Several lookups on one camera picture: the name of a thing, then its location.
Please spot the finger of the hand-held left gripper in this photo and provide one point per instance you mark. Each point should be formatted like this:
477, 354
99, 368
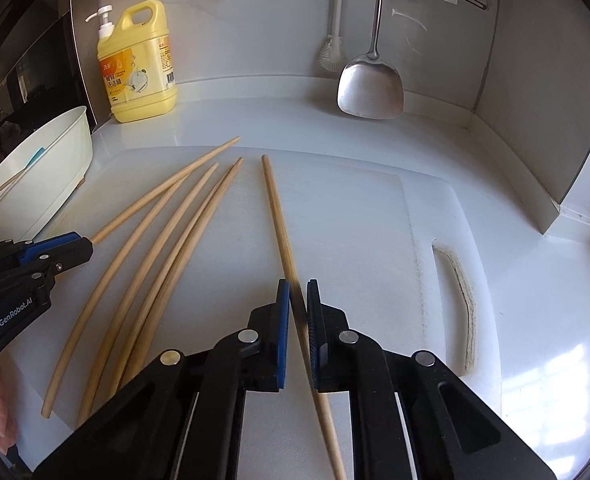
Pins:
45, 249
75, 255

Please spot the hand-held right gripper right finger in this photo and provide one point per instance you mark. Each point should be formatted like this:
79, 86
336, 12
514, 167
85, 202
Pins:
315, 345

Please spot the tan wooden chopstick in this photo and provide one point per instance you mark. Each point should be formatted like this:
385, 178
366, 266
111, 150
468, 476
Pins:
175, 180
91, 300
134, 355
95, 380
0, 190
276, 210

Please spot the stainless steel spatula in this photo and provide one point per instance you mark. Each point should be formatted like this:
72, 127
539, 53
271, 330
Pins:
370, 90

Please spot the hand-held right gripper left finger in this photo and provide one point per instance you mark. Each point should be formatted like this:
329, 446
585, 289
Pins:
281, 340

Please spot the white round plastic basin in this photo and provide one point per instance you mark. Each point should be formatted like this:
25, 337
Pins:
60, 160

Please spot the white plastic cutting board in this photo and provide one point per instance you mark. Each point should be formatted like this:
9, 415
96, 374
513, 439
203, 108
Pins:
365, 235

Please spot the yellow dish soap pump bottle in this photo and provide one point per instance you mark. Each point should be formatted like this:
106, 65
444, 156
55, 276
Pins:
135, 85

